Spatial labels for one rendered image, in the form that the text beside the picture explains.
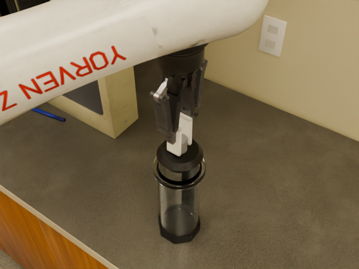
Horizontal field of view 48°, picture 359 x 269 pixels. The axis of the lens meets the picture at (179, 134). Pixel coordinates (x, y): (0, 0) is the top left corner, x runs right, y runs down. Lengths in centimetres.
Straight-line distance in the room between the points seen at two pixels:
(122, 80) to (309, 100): 57
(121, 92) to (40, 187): 33
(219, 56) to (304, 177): 50
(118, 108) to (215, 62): 41
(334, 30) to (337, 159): 35
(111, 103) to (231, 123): 37
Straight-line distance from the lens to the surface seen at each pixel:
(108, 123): 117
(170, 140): 73
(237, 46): 131
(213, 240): 99
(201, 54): 62
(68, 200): 108
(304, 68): 124
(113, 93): 110
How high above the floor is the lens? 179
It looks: 45 degrees down
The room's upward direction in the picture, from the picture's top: straight up
